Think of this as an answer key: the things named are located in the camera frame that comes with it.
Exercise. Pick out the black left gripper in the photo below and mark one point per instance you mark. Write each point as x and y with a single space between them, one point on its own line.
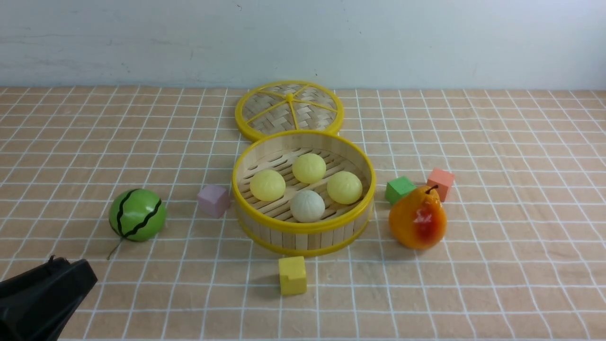
37 304

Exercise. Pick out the yellow bun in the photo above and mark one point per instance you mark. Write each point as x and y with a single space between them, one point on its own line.
267 185
309 168
344 187

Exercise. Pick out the white bun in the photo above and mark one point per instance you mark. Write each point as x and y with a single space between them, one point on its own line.
307 206

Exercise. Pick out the bamboo steamer tray yellow rim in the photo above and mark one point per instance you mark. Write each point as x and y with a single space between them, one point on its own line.
271 224

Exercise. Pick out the bamboo steamer lid yellow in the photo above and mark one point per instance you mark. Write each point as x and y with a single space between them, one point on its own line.
288 105

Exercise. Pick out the green toy watermelon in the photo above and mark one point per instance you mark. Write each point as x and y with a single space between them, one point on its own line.
137 214

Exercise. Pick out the lilac cube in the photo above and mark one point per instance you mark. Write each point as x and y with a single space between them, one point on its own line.
214 200

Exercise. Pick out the yellow cube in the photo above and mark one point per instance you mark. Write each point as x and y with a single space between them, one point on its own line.
292 276

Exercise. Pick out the green cube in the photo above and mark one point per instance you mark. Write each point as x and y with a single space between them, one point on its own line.
398 188

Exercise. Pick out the orange toy pear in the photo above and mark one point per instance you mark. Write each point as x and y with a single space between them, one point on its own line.
418 221

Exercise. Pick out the salmon pink cube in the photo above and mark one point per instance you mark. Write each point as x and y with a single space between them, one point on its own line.
444 181

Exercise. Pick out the checked beige tablecloth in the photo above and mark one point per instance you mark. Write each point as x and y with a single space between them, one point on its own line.
523 257

